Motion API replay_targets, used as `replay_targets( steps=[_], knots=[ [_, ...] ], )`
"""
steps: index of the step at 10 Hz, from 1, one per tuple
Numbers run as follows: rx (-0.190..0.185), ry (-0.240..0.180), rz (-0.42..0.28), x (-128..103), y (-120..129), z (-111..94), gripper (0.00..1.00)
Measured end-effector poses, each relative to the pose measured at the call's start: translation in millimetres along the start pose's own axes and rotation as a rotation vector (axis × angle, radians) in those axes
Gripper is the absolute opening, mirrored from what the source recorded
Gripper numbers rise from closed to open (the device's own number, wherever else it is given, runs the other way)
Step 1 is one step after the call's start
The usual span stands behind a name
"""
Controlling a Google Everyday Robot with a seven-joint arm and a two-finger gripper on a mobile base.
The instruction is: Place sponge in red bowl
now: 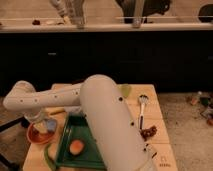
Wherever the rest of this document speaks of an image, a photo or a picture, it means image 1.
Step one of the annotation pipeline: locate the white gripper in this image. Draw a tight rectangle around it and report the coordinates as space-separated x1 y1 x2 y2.
24 108 47 134

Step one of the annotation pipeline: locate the blue sponge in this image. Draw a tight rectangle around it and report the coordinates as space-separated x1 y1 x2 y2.
46 119 57 132

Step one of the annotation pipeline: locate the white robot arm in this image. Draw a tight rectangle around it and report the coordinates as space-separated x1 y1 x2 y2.
3 74 157 171

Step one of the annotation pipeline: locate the red bowl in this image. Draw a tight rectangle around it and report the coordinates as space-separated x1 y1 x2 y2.
27 124 56 145

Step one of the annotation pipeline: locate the yellow banana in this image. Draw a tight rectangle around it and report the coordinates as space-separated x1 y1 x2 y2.
49 108 65 115

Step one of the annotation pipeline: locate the green tray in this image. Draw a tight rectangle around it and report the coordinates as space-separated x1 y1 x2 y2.
55 116 106 170

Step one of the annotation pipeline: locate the orange bread roll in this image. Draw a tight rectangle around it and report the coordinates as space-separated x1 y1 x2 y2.
69 139 84 155

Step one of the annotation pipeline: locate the green bean pod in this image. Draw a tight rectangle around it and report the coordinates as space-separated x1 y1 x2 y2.
44 144 57 171

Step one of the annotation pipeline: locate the light green round object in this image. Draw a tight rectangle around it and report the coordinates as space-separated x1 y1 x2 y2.
120 84 131 98

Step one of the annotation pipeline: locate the dark grape bunch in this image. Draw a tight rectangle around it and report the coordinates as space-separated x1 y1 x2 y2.
141 126 157 140

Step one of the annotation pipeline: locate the black cabinet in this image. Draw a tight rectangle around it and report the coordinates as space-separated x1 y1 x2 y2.
0 31 213 96

